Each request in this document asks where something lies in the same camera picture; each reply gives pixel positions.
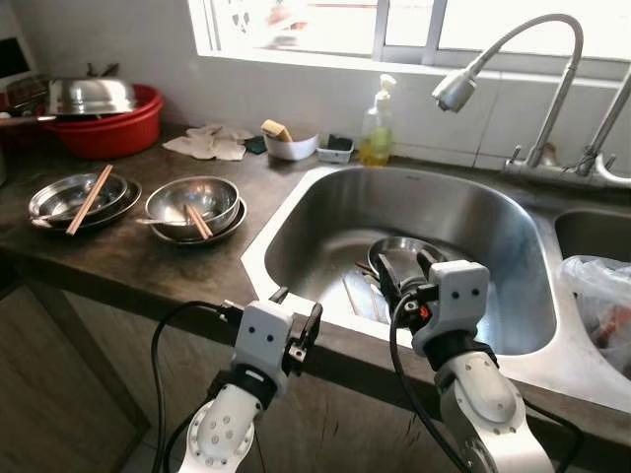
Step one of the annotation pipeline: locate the stainless steel kitchen sink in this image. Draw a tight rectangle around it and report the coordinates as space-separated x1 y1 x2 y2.
242 163 631 413

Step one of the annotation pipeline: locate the small steel bowl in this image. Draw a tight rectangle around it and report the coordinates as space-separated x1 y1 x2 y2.
368 236 450 287

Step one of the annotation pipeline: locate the wooden chopstick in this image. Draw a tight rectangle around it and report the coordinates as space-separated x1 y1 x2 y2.
185 202 210 241
69 165 114 234
190 202 214 240
66 168 109 237

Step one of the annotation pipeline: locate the small white plastic tray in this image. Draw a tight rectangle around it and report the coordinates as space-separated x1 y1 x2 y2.
316 136 356 165

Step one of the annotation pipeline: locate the large steel bowl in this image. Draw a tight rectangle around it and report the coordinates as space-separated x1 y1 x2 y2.
145 176 243 236

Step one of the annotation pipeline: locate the steel spoon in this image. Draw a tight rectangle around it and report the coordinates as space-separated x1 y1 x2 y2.
136 215 198 228

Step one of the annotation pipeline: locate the yellow dish soap bottle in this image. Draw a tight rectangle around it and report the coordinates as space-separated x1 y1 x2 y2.
358 74 397 168

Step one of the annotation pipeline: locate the white sponge holder bowl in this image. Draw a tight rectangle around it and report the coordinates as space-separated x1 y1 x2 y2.
264 131 319 162

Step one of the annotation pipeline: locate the yellow dish sponge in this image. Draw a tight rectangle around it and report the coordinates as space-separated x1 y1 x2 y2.
260 119 294 143

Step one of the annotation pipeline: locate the beige crumpled cloth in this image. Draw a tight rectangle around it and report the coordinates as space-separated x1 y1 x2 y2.
163 123 254 162

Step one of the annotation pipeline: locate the clear plastic bag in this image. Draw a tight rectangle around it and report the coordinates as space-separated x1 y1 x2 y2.
559 254 631 380

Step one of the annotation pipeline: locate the steel gooseneck faucet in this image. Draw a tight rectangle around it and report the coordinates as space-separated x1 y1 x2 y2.
432 13 593 183

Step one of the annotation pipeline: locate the slim steel faucet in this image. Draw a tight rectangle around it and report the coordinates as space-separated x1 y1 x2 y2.
577 74 631 190

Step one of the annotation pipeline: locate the red plastic basin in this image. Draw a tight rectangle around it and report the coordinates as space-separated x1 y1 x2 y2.
41 84 165 161

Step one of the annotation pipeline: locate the steel deep plate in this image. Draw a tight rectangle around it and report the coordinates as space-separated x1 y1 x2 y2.
28 172 131 224

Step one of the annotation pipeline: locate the narrow wooden cabinet door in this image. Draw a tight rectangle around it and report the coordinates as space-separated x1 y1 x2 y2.
0 279 149 473

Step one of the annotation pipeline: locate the domed steel lid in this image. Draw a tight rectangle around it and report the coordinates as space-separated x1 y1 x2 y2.
46 77 139 117

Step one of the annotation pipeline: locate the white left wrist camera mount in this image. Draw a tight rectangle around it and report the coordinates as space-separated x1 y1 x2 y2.
233 300 299 373

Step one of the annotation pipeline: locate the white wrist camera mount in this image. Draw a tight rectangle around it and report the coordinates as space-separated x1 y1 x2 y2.
411 260 490 358
233 300 299 373

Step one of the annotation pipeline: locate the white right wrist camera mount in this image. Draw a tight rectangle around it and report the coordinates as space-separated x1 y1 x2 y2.
411 260 490 358

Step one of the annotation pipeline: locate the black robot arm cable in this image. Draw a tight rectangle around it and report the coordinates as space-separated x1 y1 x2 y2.
387 288 472 473
148 299 243 473

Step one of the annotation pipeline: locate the white window frame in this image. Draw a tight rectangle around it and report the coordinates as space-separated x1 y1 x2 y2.
187 0 631 80

